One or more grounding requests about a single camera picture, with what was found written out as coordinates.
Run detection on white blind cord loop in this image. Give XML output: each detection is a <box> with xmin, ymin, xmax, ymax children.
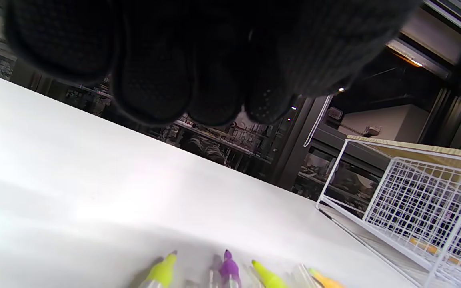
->
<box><xmin>303</xmin><ymin>94</ymin><xmax>334</xmax><ymax>148</ymax></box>

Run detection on white wire drawer rack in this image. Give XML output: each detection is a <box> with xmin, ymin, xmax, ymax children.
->
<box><xmin>316</xmin><ymin>136</ymin><xmax>461</xmax><ymax>288</ymax></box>

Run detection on dark window frame post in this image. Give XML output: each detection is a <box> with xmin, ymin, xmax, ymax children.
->
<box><xmin>271</xmin><ymin>94</ymin><xmax>333</xmax><ymax>190</ymax></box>

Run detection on yellow double-ended highlighter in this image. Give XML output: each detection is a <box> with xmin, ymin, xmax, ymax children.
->
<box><xmin>251</xmin><ymin>259</ymin><xmax>289</xmax><ymax>288</ymax></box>
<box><xmin>138</xmin><ymin>250</ymin><xmax>179</xmax><ymax>288</ymax></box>

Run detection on orange double-ended highlighter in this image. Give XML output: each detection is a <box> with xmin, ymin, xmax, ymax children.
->
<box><xmin>410</xmin><ymin>238</ymin><xmax>461</xmax><ymax>276</ymax></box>
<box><xmin>309</xmin><ymin>267</ymin><xmax>345</xmax><ymax>288</ymax></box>

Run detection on person's left hand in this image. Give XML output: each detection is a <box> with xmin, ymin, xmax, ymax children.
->
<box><xmin>4</xmin><ymin>0</ymin><xmax>419</xmax><ymax>126</ymax></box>

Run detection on light wooden board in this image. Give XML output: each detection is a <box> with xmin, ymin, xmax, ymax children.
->
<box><xmin>347</xmin><ymin>135</ymin><xmax>461</xmax><ymax>161</ymax></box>

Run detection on purple double-ended highlighter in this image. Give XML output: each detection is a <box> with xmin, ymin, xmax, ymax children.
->
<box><xmin>218</xmin><ymin>249</ymin><xmax>242</xmax><ymax>288</ymax></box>

